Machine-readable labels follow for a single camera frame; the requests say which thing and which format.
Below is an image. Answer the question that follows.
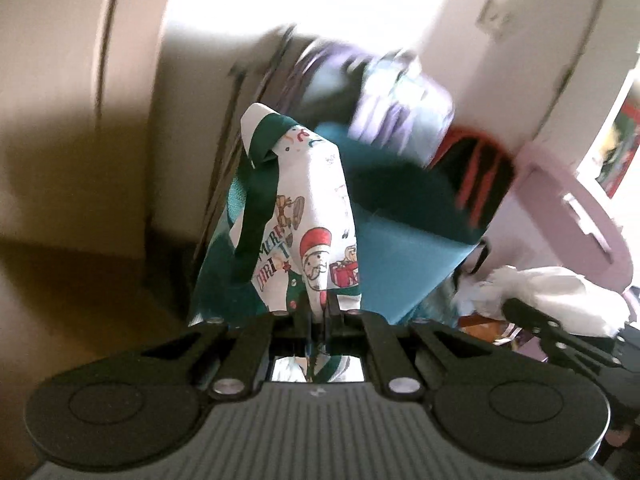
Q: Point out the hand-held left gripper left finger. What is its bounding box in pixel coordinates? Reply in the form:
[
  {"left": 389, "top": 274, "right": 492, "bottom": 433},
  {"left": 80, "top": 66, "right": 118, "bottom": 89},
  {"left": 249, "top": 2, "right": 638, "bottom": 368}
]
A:
[{"left": 100, "top": 310, "right": 303, "bottom": 401}]

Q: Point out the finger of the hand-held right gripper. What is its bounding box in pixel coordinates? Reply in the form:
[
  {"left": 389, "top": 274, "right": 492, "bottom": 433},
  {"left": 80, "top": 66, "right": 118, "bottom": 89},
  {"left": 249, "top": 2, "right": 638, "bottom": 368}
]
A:
[{"left": 502, "top": 297, "right": 626, "bottom": 366}]

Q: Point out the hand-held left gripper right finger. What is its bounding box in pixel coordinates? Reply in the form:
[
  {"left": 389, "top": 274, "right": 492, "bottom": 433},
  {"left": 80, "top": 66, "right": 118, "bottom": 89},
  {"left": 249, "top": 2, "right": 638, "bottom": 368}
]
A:
[{"left": 325, "top": 310, "right": 506, "bottom": 401}]

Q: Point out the white fluffy cloth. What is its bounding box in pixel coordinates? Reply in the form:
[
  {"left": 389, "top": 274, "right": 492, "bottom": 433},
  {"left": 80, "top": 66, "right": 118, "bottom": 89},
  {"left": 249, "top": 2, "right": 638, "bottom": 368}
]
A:
[{"left": 455, "top": 265, "right": 631, "bottom": 338}]

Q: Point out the teal bin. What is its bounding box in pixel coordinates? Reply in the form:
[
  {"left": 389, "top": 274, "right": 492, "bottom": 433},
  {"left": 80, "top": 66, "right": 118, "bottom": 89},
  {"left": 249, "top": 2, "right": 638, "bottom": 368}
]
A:
[{"left": 315, "top": 122, "right": 493, "bottom": 326}]

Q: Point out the black red striped object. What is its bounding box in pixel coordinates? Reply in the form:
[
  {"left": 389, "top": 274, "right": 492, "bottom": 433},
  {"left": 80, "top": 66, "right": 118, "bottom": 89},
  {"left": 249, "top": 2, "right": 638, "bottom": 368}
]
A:
[{"left": 430, "top": 125, "right": 521, "bottom": 233}]

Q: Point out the purple white cloth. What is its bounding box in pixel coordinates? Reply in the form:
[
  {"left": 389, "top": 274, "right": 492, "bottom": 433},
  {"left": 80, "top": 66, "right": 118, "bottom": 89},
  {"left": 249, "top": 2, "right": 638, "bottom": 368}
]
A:
[{"left": 290, "top": 40, "right": 456, "bottom": 166}]

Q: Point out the dark metal frame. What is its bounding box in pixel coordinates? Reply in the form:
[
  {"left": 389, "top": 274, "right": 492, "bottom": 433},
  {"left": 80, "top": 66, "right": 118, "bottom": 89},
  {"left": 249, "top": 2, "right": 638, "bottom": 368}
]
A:
[{"left": 200, "top": 30, "right": 301, "bottom": 261}]

